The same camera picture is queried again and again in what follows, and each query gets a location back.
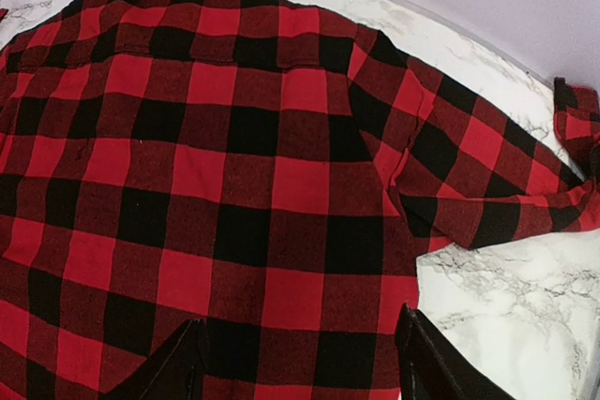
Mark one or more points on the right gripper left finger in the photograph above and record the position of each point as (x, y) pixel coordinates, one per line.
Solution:
(174, 371)

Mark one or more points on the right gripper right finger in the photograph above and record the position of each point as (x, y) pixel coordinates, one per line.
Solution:
(430, 367)

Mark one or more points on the red black plaid shirt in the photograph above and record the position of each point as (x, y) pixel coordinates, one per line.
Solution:
(272, 169)

